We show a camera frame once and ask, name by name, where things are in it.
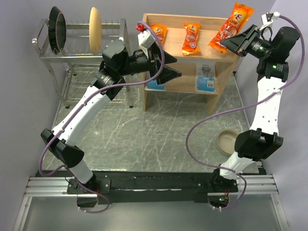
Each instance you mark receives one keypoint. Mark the orange razor pack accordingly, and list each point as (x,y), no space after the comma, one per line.
(190,45)
(160,31)
(239,16)

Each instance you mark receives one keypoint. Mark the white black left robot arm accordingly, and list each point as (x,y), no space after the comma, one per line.
(107,83)

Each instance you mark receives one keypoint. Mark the metal dish rack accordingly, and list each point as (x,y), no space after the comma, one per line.
(76,56)

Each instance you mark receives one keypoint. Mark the beige ceramic bowl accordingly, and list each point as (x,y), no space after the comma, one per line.
(226,140)

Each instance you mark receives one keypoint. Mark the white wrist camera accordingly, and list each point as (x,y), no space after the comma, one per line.
(267,19)
(145,37)

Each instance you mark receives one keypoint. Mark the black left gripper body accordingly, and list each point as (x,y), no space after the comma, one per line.
(144,64)

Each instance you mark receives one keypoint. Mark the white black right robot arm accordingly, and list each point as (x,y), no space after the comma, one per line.
(262,139)

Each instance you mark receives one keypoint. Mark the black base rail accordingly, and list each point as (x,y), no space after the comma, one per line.
(126,187)

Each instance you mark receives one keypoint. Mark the aluminium frame rail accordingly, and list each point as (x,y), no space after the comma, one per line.
(46,207)

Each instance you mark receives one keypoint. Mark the black plate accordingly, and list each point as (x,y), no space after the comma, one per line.
(56,30)

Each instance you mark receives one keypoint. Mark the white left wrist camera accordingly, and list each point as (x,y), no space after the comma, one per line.
(145,37)

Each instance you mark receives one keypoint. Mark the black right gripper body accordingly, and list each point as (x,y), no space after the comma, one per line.
(258,48)

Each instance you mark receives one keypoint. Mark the beige wooden plate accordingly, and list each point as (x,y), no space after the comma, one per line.
(95,30)

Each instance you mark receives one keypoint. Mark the blue razor blister pack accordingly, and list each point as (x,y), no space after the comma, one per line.
(205,78)
(154,86)

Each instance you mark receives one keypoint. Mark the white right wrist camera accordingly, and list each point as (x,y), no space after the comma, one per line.
(267,19)

